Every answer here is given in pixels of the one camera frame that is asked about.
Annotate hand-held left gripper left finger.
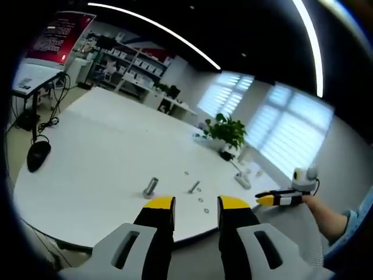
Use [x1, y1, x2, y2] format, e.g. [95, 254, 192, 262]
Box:
[58, 195, 176, 280]

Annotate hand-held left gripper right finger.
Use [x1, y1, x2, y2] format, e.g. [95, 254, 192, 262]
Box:
[217, 195, 336, 280]

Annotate large metal threaded stud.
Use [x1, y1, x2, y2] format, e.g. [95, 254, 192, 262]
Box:
[142, 177, 160, 200]

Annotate small metal threaded stud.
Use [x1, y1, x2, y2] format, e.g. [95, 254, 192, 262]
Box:
[188, 180, 202, 195]

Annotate person's blue sleeve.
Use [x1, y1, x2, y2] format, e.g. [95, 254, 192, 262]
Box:
[328, 195, 373, 257]

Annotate green potted plant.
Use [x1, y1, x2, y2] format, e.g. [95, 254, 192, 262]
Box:
[203, 113, 248, 153]

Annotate low white cabinet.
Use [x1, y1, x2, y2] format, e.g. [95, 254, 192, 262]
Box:
[139, 87, 200, 125]

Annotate white storage shelf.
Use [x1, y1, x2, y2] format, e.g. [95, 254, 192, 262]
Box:
[83, 31, 175, 99]

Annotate black-legged side desk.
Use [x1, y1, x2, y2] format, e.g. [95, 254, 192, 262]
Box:
[10, 57, 66, 132]

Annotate black floor cables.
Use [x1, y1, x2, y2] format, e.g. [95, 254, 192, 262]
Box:
[29, 72, 72, 144]

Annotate red wall poster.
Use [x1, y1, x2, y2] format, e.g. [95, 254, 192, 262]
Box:
[25, 10, 97, 64]

